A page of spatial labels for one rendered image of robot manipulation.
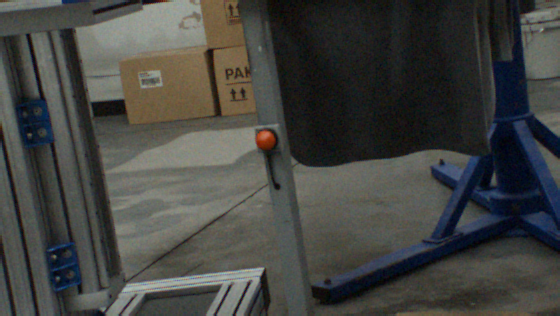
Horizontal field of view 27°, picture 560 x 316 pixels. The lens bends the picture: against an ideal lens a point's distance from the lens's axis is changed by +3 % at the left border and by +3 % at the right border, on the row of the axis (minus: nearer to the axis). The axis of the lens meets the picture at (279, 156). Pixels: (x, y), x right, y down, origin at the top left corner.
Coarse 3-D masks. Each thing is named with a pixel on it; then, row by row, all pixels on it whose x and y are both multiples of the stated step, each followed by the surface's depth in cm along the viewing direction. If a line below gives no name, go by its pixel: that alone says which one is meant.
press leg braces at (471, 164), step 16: (496, 128) 354; (512, 128) 353; (528, 128) 351; (544, 128) 368; (496, 144) 355; (528, 144) 347; (544, 144) 372; (480, 160) 351; (528, 160) 346; (544, 160) 344; (464, 176) 350; (480, 176) 393; (544, 176) 340; (464, 192) 347; (544, 192) 338; (448, 208) 346; (464, 208) 347; (448, 224) 343; (432, 240) 341
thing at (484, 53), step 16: (480, 0) 232; (496, 0) 246; (480, 16) 230; (496, 16) 246; (512, 16) 265; (480, 32) 230; (496, 32) 246; (512, 32) 266; (480, 48) 231; (496, 48) 246; (480, 64) 231
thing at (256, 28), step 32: (256, 0) 205; (256, 32) 207; (256, 64) 208; (256, 96) 210; (256, 128) 210; (288, 160) 213; (288, 192) 212; (288, 224) 214; (288, 256) 215; (288, 288) 217
